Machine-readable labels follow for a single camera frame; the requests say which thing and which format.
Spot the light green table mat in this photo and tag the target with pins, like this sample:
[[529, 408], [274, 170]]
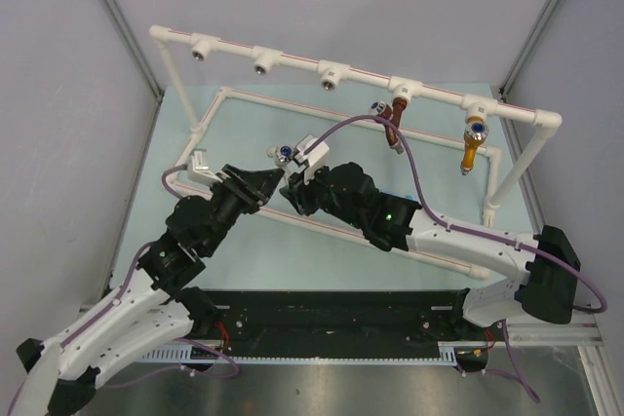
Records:
[[285, 251]]

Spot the dark red water faucet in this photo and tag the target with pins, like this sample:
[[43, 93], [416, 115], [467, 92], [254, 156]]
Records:
[[393, 113]]

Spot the blue water faucet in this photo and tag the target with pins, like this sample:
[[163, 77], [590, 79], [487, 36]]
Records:
[[400, 195]]

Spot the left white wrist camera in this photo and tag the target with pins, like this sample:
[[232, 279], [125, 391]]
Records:
[[198, 169]]

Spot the amber yellow water faucet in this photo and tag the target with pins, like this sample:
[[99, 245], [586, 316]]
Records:
[[475, 134]]

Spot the white PVC pipe frame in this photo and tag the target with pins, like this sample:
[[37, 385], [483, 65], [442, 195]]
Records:
[[545, 123]]

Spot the aluminium extrusion rail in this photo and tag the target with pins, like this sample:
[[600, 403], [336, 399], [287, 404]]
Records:
[[584, 335]]

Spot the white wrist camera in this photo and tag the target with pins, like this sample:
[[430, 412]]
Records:
[[198, 169], [311, 154]]

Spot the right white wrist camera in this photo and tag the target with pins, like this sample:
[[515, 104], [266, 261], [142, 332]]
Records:
[[311, 154]]

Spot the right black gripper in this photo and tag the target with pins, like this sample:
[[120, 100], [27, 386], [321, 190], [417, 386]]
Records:
[[299, 193]]

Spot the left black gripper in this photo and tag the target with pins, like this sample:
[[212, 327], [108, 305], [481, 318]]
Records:
[[252, 188]]

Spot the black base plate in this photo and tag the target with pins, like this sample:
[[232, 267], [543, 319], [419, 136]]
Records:
[[339, 324]]

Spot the white water faucet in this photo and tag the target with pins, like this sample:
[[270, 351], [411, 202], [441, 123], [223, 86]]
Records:
[[281, 155]]

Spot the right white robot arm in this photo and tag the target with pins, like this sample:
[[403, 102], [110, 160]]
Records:
[[538, 271]]

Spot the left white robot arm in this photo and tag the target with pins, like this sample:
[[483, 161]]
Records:
[[154, 305]]

